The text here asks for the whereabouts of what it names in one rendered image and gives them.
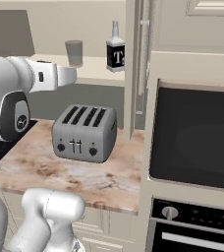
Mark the black microwave oven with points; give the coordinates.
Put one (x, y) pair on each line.
(196, 138)

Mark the grey range hood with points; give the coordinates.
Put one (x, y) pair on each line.
(9, 32)

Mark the silver oven knob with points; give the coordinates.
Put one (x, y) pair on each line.
(170, 213)

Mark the beige wall cabinet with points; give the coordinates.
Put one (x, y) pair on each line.
(94, 74)

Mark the clear glass cup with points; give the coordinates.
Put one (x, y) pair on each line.
(74, 54)

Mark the beige base cupboards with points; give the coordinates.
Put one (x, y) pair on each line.
(110, 229)

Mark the beige open cabinet door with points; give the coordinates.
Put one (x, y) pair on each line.
(130, 65)

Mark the grey four-slot toaster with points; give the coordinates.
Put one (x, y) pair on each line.
(84, 138)

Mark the beige panelled cabinet door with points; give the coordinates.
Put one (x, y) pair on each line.
(196, 29)

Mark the black label liquor bottle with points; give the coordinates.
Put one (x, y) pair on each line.
(115, 55)

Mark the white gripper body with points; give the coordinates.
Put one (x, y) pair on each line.
(66, 75)

